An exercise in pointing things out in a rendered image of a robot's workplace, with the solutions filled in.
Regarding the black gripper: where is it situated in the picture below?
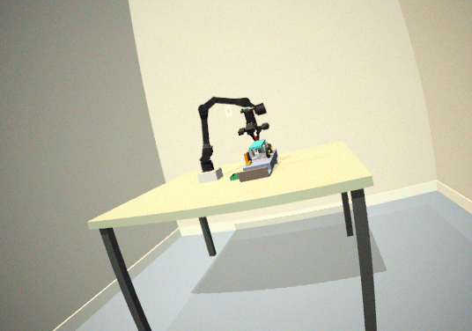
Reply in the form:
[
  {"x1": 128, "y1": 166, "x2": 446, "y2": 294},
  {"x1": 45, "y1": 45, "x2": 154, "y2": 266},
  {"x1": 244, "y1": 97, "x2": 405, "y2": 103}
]
[{"x1": 238, "y1": 117, "x2": 269, "y2": 140}]

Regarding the yellow wedge chock with orange handle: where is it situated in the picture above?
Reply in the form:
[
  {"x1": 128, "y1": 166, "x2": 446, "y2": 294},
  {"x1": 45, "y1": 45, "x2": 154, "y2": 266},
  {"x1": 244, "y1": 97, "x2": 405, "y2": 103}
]
[{"x1": 244, "y1": 153, "x2": 252, "y2": 166}]

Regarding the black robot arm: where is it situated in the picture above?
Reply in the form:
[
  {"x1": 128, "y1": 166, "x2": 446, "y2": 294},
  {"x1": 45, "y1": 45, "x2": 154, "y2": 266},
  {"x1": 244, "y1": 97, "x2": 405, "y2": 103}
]
[{"x1": 198, "y1": 96, "x2": 267, "y2": 173}]

